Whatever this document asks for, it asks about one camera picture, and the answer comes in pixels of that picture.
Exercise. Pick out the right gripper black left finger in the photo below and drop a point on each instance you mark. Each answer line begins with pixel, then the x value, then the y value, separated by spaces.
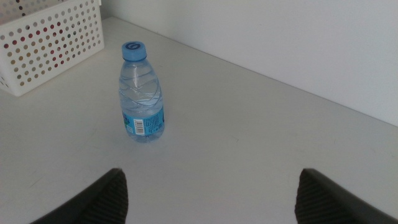
pixel 105 202

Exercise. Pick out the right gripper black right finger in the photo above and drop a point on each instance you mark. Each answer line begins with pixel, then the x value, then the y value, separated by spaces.
pixel 320 202

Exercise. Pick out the clear water bottle blue cap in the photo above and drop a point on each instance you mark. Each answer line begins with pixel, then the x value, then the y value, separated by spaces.
pixel 141 99

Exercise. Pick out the red soda can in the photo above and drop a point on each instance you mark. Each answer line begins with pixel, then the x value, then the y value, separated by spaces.
pixel 37 32

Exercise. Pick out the white perforated plastic basket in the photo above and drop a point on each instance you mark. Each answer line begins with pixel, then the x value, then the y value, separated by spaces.
pixel 46 46

